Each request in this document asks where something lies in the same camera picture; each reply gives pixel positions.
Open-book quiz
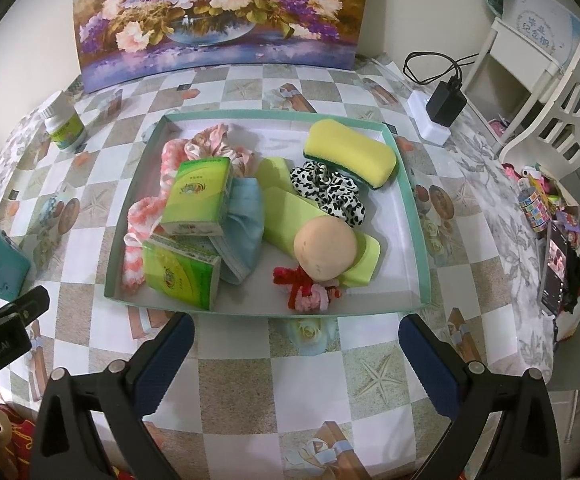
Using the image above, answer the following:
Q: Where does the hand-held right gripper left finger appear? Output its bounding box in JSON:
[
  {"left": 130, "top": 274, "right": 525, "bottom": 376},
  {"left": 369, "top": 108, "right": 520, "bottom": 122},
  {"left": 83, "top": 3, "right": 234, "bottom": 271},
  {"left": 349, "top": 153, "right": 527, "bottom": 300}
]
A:
[{"left": 29, "top": 311, "right": 197, "bottom": 480}]

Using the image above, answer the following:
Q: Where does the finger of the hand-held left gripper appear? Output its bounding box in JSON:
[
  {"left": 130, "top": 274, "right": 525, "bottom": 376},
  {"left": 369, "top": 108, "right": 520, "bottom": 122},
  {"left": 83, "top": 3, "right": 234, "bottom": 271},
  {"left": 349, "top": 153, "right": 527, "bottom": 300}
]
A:
[{"left": 0, "top": 286, "right": 52, "bottom": 327}]

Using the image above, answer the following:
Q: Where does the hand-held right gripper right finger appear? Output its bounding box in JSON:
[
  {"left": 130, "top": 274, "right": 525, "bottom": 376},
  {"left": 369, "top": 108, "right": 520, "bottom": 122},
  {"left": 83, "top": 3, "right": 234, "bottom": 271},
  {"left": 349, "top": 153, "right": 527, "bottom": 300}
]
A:
[{"left": 398, "top": 312, "right": 566, "bottom": 480}]

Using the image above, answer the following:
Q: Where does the green tissue pack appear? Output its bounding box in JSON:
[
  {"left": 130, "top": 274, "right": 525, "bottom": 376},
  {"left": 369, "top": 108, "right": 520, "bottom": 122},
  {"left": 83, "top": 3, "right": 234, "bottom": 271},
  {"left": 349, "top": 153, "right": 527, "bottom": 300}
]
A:
[
  {"left": 161, "top": 156, "right": 233, "bottom": 237},
  {"left": 141, "top": 234, "right": 222, "bottom": 312}
]

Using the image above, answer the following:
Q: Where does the teal rimmed white tray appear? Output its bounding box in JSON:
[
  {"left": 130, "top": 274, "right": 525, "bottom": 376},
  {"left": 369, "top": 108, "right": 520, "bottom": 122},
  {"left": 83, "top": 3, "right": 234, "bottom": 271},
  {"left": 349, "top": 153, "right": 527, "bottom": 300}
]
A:
[{"left": 104, "top": 111, "right": 433, "bottom": 318}]

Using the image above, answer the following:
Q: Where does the red pink yarn flower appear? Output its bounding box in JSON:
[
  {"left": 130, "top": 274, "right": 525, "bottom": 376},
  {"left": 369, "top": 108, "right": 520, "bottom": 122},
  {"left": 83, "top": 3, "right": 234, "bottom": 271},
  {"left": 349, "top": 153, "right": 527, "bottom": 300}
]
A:
[{"left": 271, "top": 266, "right": 343, "bottom": 315}]

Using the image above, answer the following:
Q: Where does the pink white fluffy sock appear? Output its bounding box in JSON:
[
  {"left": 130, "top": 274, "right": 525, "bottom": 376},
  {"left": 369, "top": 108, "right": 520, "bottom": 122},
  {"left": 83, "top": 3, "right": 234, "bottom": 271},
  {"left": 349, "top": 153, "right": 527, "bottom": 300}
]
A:
[{"left": 121, "top": 139, "right": 185, "bottom": 291}]

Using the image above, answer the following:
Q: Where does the blue face mask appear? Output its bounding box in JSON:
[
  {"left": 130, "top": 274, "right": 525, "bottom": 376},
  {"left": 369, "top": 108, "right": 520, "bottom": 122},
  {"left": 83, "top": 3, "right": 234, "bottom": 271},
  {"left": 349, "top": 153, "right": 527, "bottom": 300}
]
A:
[{"left": 210, "top": 177, "right": 265, "bottom": 286}]

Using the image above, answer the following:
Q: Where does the beige round puff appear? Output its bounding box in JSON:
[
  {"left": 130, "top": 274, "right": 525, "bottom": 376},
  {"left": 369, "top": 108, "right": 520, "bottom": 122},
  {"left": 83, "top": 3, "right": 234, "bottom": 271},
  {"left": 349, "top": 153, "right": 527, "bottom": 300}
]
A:
[{"left": 294, "top": 216, "right": 359, "bottom": 281}]

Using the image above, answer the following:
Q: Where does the lime green cloth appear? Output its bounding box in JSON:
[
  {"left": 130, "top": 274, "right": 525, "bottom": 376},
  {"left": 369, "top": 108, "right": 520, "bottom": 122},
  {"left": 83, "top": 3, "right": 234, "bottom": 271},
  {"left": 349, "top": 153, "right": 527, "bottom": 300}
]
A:
[{"left": 255, "top": 156, "right": 381, "bottom": 288}]

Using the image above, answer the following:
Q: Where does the black white spotted scrunchie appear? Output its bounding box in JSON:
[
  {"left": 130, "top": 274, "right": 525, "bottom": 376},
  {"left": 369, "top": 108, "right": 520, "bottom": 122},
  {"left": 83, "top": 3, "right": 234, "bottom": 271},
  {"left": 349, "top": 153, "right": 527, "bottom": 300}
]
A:
[{"left": 289, "top": 161, "right": 368, "bottom": 228}]

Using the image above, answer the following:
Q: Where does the pink floral scrunchie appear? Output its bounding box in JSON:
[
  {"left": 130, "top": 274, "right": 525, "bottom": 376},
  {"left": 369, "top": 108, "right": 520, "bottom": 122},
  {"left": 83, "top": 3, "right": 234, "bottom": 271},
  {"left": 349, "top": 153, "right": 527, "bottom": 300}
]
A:
[{"left": 182, "top": 124, "right": 257, "bottom": 181}]

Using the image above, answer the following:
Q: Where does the yellow sponge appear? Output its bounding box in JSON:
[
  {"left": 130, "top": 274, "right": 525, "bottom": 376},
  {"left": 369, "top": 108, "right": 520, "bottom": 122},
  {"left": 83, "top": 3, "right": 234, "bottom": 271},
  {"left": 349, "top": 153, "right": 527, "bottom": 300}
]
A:
[{"left": 303, "top": 120, "right": 398, "bottom": 191}]

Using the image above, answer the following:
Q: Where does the red floral cloth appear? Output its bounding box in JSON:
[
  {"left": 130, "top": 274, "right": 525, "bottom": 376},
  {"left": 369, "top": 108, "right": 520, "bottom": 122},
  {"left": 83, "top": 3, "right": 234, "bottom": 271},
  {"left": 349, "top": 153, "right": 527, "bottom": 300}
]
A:
[{"left": 0, "top": 405, "right": 38, "bottom": 480}]

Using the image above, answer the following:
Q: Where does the grey floral tablecloth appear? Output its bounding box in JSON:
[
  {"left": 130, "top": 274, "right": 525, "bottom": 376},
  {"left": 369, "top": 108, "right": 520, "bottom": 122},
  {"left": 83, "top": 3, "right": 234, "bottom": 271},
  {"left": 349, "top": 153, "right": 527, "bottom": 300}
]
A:
[{"left": 0, "top": 105, "right": 560, "bottom": 393}]

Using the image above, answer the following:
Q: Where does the black smartphone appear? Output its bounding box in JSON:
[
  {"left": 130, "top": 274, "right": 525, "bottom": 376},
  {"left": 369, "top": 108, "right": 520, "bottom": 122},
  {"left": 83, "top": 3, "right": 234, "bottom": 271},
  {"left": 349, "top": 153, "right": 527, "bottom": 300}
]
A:
[{"left": 537, "top": 220, "right": 578, "bottom": 317}]

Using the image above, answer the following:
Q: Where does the white medicine bottle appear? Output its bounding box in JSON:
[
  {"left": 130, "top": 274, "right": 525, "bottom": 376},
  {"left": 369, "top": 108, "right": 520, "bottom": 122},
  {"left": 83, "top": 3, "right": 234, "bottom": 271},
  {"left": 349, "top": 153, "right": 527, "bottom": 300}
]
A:
[{"left": 41, "top": 91, "right": 88, "bottom": 152}]

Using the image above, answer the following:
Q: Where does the colourful cylinder puzzle toy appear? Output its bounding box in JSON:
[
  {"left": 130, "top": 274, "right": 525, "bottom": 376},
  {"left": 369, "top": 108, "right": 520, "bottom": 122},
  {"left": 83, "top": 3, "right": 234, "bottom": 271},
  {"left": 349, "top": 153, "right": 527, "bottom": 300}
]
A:
[{"left": 516, "top": 182, "right": 554, "bottom": 236}]

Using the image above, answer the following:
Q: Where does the colourful trinket pile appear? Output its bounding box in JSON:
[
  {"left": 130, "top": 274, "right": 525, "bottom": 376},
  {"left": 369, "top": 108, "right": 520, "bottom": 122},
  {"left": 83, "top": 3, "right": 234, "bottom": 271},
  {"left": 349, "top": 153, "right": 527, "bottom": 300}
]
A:
[{"left": 502, "top": 160, "right": 580, "bottom": 241}]

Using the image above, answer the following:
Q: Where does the white power strip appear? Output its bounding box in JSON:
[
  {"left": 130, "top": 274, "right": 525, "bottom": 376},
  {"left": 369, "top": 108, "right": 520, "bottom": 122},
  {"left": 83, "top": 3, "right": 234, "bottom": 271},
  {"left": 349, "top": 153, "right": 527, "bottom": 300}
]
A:
[{"left": 407, "top": 87, "right": 453, "bottom": 145}]

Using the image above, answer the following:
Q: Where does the black charger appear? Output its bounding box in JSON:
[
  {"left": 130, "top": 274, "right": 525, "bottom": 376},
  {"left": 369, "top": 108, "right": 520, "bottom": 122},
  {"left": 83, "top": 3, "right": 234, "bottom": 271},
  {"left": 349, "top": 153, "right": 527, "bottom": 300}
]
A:
[{"left": 427, "top": 76, "right": 468, "bottom": 127}]

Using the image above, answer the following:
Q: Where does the white chair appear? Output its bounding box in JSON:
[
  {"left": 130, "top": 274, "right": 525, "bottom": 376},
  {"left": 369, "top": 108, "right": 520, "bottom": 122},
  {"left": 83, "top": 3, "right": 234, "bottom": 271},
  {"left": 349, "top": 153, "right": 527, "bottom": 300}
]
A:
[{"left": 462, "top": 15, "right": 580, "bottom": 181}]

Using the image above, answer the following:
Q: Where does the flower painting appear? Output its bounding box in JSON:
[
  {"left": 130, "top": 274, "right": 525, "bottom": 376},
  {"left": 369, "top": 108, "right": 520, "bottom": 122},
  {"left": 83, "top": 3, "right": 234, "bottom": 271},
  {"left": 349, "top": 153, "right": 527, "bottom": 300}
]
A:
[{"left": 72, "top": 0, "right": 373, "bottom": 95}]

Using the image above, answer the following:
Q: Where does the white blue printed board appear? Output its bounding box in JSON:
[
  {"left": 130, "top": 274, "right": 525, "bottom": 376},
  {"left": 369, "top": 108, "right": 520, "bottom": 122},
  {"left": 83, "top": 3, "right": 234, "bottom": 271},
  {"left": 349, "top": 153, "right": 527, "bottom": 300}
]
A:
[{"left": 507, "top": 0, "right": 580, "bottom": 68}]

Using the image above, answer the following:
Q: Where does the black cable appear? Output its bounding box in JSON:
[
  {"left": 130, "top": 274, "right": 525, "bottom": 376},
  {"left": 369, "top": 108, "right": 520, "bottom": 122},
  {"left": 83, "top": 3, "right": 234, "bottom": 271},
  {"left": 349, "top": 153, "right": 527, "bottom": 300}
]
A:
[{"left": 402, "top": 51, "right": 480, "bottom": 86}]

